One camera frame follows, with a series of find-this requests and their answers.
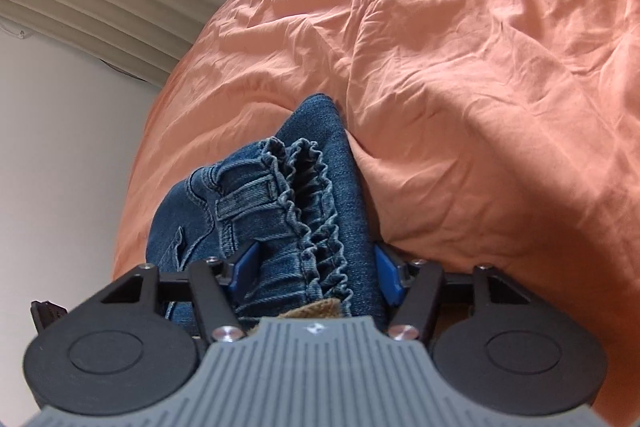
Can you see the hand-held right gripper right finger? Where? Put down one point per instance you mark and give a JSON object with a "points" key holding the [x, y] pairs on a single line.
{"points": [[384, 272]]}

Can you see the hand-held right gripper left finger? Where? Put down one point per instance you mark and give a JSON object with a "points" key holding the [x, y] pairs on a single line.
{"points": [[245, 268]]}

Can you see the blue denim pants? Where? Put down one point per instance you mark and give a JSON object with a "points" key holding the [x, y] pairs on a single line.
{"points": [[310, 157]]}

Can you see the orange bed sheet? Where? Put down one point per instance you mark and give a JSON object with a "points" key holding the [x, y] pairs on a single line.
{"points": [[450, 82]]}

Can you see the black ridged object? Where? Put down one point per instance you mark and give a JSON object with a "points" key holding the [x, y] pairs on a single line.
{"points": [[47, 313]]}

